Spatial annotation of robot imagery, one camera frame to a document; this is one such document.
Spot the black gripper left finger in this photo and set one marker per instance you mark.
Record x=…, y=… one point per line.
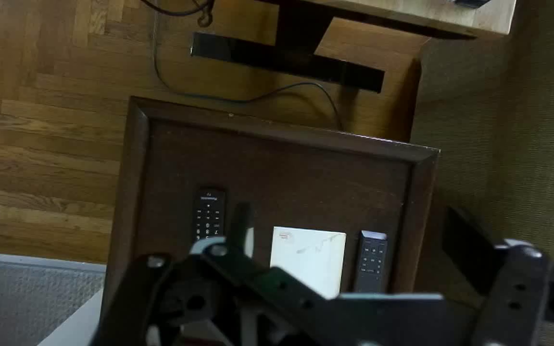
x=161, y=300

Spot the olive fabric couch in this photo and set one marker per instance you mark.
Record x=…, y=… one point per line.
x=519, y=141

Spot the grey woven rug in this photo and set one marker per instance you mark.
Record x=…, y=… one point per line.
x=26, y=295

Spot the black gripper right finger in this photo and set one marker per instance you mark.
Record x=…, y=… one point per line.
x=513, y=289

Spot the white paper card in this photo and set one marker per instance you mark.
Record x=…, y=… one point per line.
x=307, y=256

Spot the dark wooden side table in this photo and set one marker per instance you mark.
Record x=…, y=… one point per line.
x=288, y=174

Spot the dark grey remote control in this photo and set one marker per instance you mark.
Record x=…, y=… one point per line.
x=373, y=260

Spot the slim black remote control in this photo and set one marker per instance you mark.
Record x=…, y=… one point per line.
x=209, y=212

